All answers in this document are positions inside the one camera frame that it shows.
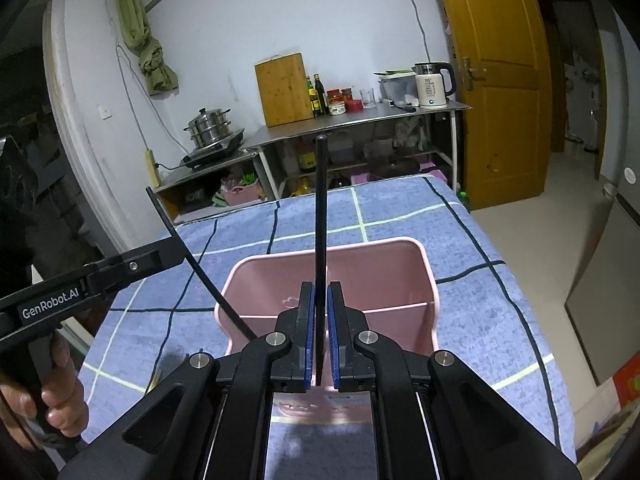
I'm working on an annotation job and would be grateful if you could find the green capped bottle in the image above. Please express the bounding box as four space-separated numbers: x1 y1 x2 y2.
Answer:
457 188 471 211

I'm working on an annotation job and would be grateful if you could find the stainless steel steamer pot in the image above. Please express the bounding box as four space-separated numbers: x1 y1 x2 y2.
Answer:
186 108 231 148

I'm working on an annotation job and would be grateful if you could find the black wok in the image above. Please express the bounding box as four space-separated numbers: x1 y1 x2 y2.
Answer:
369 155 420 180

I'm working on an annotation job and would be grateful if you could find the yellow power strip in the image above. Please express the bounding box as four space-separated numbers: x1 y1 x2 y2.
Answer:
144 150 160 188

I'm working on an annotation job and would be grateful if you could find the green hanging cloth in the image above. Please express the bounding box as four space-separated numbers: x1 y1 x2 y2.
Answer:
116 0 178 96

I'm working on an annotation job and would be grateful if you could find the pink plastic utensil holder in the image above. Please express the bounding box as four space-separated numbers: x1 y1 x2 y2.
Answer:
214 235 442 424

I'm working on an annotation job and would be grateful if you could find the wooden door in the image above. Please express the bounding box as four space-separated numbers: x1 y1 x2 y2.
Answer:
444 0 552 209

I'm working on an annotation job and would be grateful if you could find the white electric kettle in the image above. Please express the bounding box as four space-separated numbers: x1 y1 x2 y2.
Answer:
413 62 457 110

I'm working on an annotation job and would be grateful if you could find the black chopstick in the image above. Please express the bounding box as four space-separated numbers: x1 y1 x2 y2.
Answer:
145 186 257 340
314 134 328 387

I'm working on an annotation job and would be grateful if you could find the grey refrigerator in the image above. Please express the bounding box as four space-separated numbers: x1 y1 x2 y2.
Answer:
565 22 639 385

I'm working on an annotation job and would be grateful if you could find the clear storage box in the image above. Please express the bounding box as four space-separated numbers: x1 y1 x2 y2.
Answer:
374 70 418 106

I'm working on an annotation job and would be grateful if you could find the bamboo cutting board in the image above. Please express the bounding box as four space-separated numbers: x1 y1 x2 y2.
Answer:
255 53 312 128

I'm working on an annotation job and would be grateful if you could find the dark oil bottle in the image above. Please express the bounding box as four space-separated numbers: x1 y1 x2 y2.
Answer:
314 74 329 115

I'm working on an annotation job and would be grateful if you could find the glass cup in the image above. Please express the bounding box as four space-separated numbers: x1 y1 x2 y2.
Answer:
360 88 376 110

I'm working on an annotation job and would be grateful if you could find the blue checked tablecloth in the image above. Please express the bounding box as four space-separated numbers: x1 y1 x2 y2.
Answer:
77 174 577 480

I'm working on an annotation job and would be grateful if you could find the black induction cooker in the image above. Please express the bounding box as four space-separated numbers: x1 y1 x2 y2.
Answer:
180 129 244 169

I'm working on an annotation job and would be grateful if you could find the pink small basket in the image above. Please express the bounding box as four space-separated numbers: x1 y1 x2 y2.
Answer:
220 181 265 206

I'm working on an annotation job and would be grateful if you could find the person's left hand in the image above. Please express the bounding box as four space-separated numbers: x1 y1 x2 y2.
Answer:
1 334 89 452

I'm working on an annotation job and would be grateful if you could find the red lidded jar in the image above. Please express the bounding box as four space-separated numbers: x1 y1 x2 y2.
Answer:
326 89 346 116

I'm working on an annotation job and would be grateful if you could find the metal kitchen shelf table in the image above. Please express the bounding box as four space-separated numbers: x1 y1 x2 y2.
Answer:
243 101 471 192

